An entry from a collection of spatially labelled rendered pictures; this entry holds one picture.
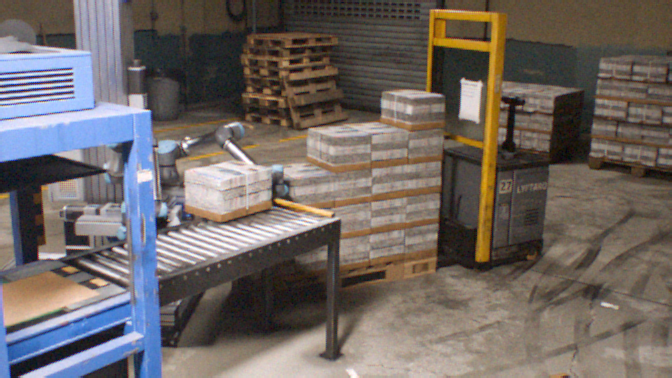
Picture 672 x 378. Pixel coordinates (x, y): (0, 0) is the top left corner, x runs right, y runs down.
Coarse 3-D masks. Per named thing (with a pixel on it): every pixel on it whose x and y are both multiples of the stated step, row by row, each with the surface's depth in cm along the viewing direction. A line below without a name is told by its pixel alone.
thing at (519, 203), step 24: (456, 168) 577; (480, 168) 553; (504, 168) 537; (528, 168) 551; (456, 192) 581; (504, 192) 543; (528, 192) 555; (456, 216) 584; (504, 216) 549; (528, 216) 561; (504, 240) 554; (528, 240) 568
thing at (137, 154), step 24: (144, 120) 266; (144, 144) 267; (144, 168) 269; (144, 192) 271; (144, 216) 273; (144, 240) 275; (144, 264) 277; (144, 288) 279; (144, 312) 281; (144, 336) 284; (144, 360) 287
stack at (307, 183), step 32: (288, 192) 470; (320, 192) 483; (352, 192) 495; (384, 192) 508; (352, 224) 501; (384, 224) 514; (320, 256) 494; (352, 256) 508; (384, 256) 521; (256, 288) 476; (288, 288) 487; (352, 288) 513
